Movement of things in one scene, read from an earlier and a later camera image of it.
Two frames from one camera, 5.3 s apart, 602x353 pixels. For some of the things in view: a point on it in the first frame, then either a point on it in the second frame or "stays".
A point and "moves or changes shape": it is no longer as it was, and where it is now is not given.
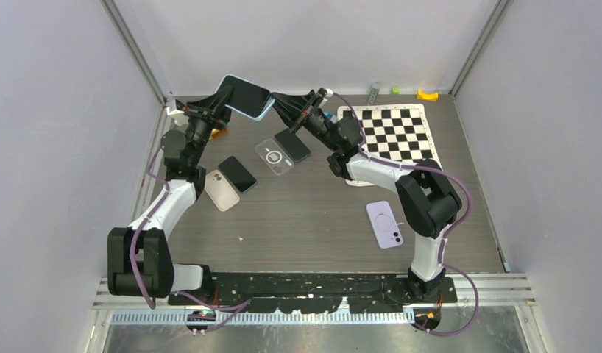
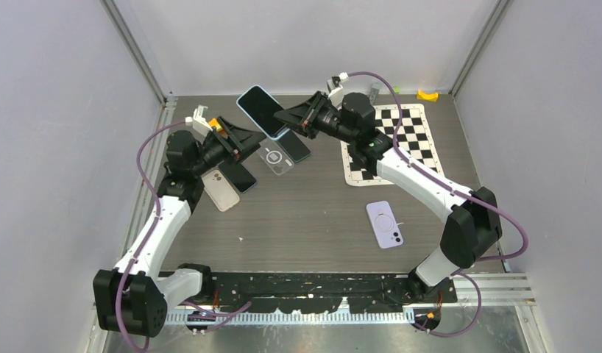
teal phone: [295, 148] stays
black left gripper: [212, 110] -> [241, 143]
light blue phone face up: [246, 97] moves or changes shape
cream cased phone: [220, 190] stays
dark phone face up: [237, 173] stays
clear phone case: [276, 159] stays
